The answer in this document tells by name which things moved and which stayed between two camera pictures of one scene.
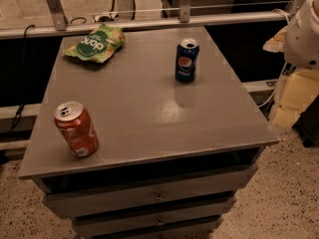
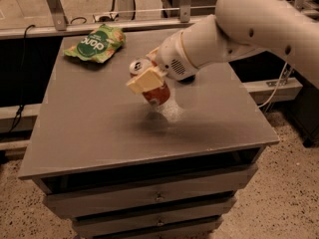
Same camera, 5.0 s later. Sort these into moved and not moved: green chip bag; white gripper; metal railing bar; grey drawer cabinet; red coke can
Moved: red coke can; white gripper
Not moved: metal railing bar; green chip bag; grey drawer cabinet
